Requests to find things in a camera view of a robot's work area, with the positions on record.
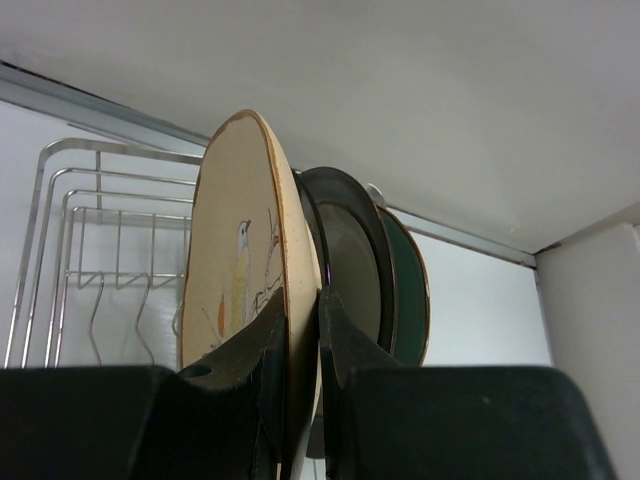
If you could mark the black rimmed patterned plate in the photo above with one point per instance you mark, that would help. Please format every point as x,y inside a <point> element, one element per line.
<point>320,256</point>

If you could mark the teal round flower plate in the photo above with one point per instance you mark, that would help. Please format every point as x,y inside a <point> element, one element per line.
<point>413,294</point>

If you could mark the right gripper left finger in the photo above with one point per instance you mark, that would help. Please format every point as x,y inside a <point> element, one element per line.
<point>222,417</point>

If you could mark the wire dish rack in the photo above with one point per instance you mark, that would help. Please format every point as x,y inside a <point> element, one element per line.
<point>102,267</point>

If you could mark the tan plate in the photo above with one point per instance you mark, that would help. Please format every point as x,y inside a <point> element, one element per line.
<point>249,239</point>

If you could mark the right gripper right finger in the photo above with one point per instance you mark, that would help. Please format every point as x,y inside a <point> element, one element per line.
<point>386,421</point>

